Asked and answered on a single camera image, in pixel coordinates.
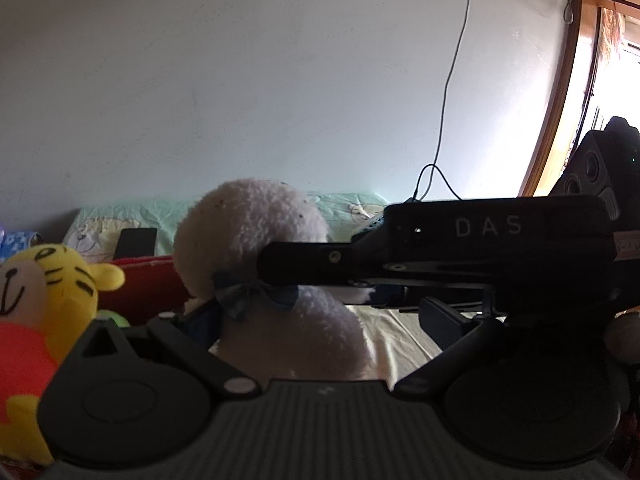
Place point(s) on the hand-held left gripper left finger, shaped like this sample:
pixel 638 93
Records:
pixel 205 322

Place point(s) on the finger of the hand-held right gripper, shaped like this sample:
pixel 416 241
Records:
pixel 450 297
pixel 305 262

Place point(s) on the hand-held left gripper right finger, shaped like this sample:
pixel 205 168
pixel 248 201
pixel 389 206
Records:
pixel 440 320

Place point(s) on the white plush toy with bow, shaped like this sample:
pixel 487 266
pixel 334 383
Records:
pixel 250 220

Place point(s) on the red cardboard box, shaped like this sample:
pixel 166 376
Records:
pixel 145 285

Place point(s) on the person's right hand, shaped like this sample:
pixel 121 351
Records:
pixel 627 335

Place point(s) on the pale bed sheet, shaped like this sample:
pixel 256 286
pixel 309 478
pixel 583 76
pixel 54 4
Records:
pixel 395 340

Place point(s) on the black phone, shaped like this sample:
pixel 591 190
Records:
pixel 135 244

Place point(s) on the green printed pillow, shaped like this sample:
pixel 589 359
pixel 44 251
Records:
pixel 100 220

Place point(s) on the yellow tiger plush toy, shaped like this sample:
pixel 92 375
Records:
pixel 50 280

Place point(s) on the blue patterned cloth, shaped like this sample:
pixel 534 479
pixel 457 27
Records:
pixel 17 245

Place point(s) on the wooden door frame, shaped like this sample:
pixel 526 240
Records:
pixel 555 125

